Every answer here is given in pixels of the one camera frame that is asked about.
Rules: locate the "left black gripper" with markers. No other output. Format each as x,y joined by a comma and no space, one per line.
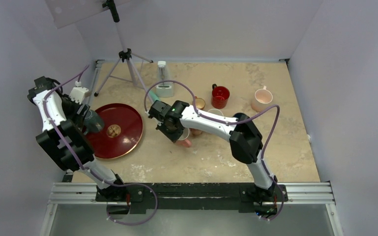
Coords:
77,119

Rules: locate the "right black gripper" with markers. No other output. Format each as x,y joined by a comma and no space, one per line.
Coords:
176,134

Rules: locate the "dark grey mug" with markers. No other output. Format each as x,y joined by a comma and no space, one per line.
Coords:
93,123

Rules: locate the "salmon mug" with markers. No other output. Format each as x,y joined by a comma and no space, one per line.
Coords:
195,132

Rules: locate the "small orange mug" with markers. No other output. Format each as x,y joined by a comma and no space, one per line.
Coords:
199,103

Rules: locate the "yellow mug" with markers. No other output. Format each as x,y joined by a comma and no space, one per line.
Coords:
215,112

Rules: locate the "red mug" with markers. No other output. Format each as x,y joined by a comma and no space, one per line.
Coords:
219,96

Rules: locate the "blue white mug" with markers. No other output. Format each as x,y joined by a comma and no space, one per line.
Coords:
239,115

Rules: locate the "light pink mug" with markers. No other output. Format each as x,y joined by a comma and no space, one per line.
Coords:
262,99

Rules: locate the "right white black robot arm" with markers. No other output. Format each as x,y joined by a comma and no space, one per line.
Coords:
239,131

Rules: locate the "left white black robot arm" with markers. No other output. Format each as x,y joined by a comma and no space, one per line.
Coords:
66,121

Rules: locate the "white metronome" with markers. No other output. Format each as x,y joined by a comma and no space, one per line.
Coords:
164,89

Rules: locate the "red round tray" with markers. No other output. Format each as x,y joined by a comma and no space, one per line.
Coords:
122,132

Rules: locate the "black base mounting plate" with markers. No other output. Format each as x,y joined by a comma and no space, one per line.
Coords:
243,197

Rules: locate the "silver tripod stand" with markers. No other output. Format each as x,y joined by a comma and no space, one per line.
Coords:
125,55

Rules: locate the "white perforated board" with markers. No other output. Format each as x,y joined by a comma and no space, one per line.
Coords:
66,12

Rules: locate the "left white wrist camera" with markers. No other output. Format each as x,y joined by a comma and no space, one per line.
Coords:
79,93

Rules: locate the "aluminium frame rail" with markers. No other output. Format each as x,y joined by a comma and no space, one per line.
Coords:
302,193

